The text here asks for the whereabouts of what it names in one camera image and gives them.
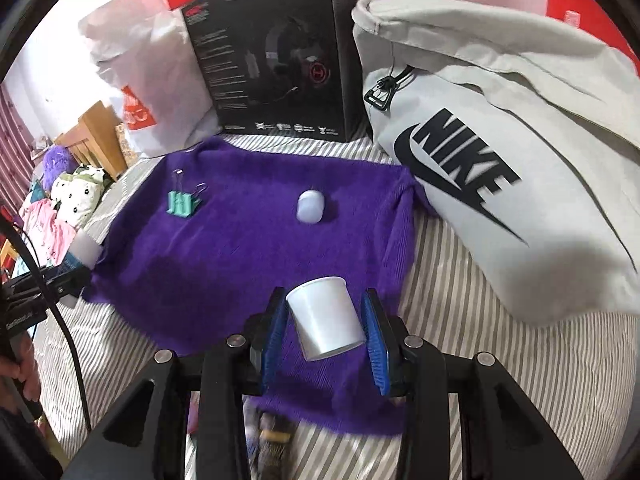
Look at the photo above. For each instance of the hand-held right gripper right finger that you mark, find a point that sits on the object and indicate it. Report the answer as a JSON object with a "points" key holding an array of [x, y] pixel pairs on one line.
{"points": [[376, 345]]}

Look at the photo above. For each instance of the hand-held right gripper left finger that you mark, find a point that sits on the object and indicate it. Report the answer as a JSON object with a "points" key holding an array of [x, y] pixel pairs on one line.
{"points": [[274, 340]]}

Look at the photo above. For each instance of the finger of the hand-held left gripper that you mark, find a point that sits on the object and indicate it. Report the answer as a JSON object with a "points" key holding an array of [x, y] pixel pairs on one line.
{"points": [[55, 276], [50, 297]]}

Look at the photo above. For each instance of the white and blue bottle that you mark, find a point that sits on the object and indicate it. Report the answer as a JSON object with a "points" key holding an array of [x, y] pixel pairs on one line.
{"points": [[85, 250]]}

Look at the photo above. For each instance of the white cylindrical container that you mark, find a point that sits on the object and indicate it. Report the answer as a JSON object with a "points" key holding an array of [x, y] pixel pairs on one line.
{"points": [[325, 320]]}

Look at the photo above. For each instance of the person's left hand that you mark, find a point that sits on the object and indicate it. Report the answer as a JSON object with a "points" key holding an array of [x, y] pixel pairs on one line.
{"points": [[25, 377]]}

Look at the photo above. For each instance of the pink printed cloth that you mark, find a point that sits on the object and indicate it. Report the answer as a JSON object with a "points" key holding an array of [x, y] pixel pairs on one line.
{"points": [[45, 230]]}

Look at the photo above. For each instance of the purple towel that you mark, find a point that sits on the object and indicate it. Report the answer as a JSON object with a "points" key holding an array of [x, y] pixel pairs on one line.
{"points": [[240, 250]]}

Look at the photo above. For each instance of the dark blurred object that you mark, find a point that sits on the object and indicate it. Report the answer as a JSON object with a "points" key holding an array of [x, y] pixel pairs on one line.
{"points": [[272, 440]]}

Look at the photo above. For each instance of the purple plush toy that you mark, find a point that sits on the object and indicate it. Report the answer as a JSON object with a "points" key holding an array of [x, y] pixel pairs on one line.
{"points": [[57, 162]]}

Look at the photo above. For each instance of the person's dark clothing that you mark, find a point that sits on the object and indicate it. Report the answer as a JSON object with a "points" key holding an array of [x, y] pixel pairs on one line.
{"points": [[20, 450]]}

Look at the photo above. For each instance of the striped maroon curtain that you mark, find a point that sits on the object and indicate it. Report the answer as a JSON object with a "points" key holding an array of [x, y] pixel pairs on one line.
{"points": [[12, 150]]}

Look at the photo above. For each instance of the green binder clip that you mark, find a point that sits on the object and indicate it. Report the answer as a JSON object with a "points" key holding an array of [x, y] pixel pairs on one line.
{"points": [[182, 203]]}

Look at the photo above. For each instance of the wooden bed headboard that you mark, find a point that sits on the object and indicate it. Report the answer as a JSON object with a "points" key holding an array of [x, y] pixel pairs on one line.
{"points": [[100, 135]]}

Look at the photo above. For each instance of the brown cardboard piece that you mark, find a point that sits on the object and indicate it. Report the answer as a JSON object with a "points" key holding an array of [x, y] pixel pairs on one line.
{"points": [[126, 142]]}

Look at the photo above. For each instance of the white plastic bag orange logo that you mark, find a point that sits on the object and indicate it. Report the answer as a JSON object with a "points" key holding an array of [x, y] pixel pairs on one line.
{"points": [[150, 75]]}

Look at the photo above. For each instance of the black headphone box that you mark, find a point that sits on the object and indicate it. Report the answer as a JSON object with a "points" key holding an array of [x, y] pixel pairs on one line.
{"points": [[270, 60]]}

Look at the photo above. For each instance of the red paper bag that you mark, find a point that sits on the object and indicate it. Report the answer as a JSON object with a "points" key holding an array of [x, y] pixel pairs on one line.
{"points": [[565, 5]]}

